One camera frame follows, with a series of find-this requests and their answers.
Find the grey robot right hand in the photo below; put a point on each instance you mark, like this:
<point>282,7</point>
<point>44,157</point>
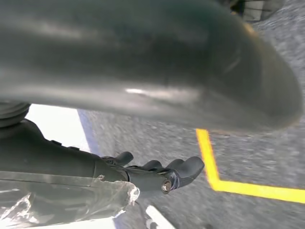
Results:
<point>119,57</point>

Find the white power strip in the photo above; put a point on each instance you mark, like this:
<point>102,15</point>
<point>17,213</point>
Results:
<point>160,218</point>

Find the yellow floor tape square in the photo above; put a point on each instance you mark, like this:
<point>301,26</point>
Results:
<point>250,188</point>

